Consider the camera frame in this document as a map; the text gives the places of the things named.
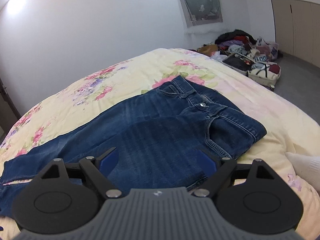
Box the blue denim jeans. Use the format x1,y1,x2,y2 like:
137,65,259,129
1,76,266,217

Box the dark wooden door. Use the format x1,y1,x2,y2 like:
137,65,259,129
0,80,21,139

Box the floral yellow bedspread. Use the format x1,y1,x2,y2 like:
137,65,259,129
1,49,319,239

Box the white pillow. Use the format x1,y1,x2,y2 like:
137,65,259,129
286,152,320,191

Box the white fabric storage bag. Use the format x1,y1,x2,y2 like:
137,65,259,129
248,62,281,90

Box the pile of mixed clothes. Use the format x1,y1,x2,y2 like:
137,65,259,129
196,29,279,73

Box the beige wardrobe doors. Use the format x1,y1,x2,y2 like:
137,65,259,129
271,0,319,67

